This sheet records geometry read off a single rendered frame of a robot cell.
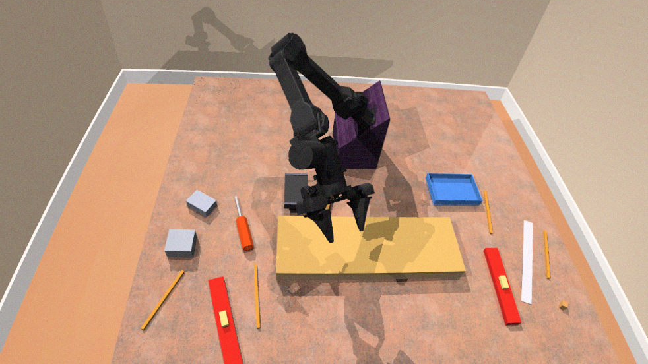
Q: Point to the blue shallow tray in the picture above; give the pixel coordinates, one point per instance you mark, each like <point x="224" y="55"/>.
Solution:
<point x="453" y="189"/>

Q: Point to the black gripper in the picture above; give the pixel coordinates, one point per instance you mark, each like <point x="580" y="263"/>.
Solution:
<point x="332" y="183"/>

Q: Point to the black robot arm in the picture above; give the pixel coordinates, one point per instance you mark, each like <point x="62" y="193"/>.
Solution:
<point x="308" y="121"/>

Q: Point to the red flat bar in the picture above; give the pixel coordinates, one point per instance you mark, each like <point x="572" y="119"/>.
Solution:
<point x="224" y="321"/>
<point x="502" y="287"/>

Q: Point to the white flat strip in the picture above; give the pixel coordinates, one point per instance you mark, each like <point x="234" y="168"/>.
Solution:
<point x="526" y="294"/>

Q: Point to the orange-handled awl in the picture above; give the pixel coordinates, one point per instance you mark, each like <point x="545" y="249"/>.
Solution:
<point x="243" y="229"/>

